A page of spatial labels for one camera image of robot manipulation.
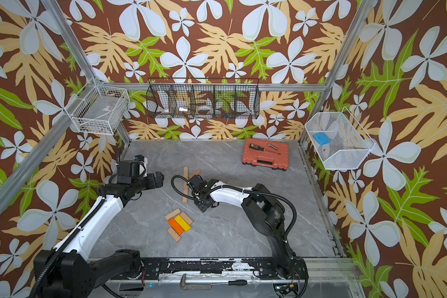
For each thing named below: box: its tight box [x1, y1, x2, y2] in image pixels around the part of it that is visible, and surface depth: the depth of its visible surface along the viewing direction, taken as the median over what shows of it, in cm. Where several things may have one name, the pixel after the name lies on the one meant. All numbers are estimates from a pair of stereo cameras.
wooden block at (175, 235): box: [166, 226, 182, 243], surface depth 84 cm
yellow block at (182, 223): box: [174, 214, 192, 233], surface depth 88 cm
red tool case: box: [241, 137, 290, 172], surface depth 108 cm
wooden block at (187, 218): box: [179, 211, 195, 226], surface depth 89 cm
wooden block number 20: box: [183, 166, 189, 181], surface depth 107 cm
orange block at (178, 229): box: [167, 217, 185, 236], surface depth 87 cm
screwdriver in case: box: [248, 143, 282, 156], surface depth 110 cm
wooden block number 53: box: [164, 207, 182, 221], surface depth 90 cm
